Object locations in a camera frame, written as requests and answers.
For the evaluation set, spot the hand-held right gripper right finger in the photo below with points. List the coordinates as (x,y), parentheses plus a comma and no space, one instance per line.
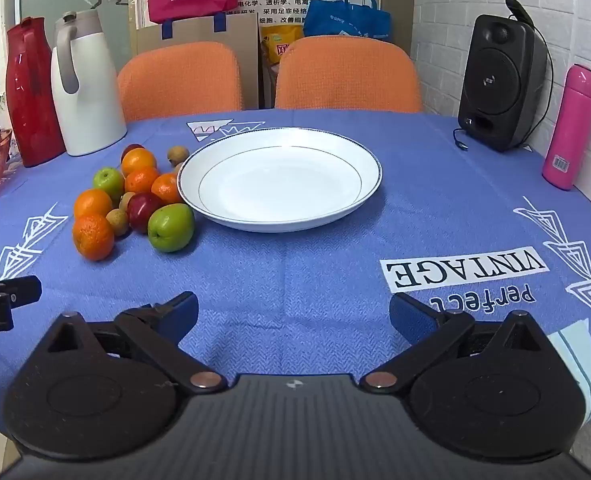
(413,317)

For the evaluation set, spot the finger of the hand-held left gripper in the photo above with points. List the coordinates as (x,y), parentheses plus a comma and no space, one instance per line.
(22,290)

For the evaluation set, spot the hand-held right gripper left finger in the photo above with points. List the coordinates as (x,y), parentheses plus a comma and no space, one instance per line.
(183,315)

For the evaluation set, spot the orange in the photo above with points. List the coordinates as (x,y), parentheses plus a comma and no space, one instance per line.
(142,180)
(167,188)
(92,203)
(92,237)
(139,161)

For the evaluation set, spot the green apple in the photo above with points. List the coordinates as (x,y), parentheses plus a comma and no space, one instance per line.
(107,181)
(171,227)

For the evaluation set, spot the red plum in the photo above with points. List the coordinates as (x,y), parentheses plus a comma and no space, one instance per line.
(144,210)
(131,149)

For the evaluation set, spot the white plate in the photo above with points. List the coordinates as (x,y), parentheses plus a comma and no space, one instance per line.
(280,180)

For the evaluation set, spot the blue printed tablecloth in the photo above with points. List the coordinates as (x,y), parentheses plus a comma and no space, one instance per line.
(295,270)

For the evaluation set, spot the red thermos jug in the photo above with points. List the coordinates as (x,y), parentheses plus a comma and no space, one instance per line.
(30,100)

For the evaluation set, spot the white thermos jug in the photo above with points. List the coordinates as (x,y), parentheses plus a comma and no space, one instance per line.
(92,100)

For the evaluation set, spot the orange chair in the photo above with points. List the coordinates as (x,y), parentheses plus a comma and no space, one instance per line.
(348,75)
(180,82)

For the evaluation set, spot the pink bottle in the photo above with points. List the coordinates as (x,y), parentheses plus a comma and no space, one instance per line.
(573,130)

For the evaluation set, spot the black speaker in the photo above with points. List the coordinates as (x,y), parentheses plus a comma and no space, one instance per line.
(500,85)

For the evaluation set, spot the yellow bag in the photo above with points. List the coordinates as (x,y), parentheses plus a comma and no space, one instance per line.
(278,42)

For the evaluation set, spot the small black microphone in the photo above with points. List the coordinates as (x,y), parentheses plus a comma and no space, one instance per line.
(518,10)

